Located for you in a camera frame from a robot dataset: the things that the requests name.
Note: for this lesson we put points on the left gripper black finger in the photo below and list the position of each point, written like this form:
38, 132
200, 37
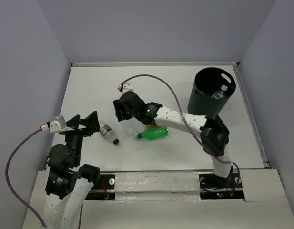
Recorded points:
74, 122
91, 123

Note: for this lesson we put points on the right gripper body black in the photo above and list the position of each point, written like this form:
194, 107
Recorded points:
133, 114

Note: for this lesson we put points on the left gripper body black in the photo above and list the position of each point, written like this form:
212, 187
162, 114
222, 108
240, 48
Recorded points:
75, 138

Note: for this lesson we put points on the clear bottle black cap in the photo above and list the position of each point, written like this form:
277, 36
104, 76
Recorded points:
108, 133

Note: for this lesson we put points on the clear bottle blue label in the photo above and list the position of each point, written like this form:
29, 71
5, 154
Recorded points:
130, 125

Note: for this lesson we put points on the green plastic bottle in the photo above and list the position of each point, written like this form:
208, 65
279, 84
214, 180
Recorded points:
153, 133

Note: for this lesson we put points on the clear bottle green white label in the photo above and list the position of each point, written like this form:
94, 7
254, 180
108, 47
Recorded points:
221, 93

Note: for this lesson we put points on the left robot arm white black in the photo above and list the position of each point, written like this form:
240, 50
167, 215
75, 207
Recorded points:
68, 182

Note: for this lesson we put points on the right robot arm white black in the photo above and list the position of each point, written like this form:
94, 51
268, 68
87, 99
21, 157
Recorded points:
209, 131

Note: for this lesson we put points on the black plastic bin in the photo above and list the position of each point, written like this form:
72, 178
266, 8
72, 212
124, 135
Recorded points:
206, 82

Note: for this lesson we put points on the white foam front board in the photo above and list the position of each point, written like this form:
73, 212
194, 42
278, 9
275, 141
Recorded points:
157, 186

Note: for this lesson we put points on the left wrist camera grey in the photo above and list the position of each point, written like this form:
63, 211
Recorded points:
54, 125

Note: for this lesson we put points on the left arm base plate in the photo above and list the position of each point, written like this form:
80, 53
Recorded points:
104, 190

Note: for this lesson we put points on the aluminium table edge rail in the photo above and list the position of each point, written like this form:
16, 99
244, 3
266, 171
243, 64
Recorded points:
126, 64

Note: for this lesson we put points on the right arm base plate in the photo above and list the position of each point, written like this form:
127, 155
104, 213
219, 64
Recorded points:
213, 189

